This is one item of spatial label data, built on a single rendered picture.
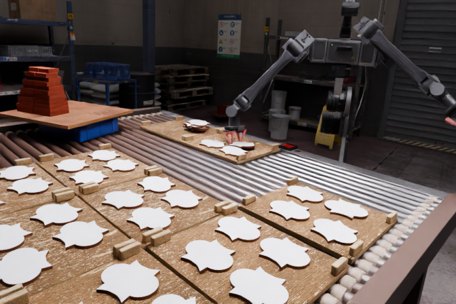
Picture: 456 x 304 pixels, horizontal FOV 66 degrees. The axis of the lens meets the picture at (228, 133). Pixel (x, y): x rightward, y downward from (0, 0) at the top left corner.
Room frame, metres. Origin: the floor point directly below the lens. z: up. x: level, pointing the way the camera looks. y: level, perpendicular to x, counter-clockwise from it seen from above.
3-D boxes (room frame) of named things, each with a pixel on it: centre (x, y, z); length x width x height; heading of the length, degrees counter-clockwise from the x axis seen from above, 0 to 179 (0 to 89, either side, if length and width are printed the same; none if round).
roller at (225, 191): (1.51, 0.25, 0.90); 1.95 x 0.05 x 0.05; 47
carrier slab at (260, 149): (1.82, -0.02, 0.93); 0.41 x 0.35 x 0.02; 47
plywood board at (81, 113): (1.95, 0.91, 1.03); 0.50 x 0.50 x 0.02; 68
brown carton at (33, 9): (5.28, 2.91, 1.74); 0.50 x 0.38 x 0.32; 144
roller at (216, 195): (1.47, 0.29, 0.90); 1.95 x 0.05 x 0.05; 47
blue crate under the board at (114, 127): (1.93, 0.85, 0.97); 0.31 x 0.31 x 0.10; 68
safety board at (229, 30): (7.71, 0.10, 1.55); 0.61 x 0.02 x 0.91; 54
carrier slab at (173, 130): (2.10, 0.28, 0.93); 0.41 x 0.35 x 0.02; 47
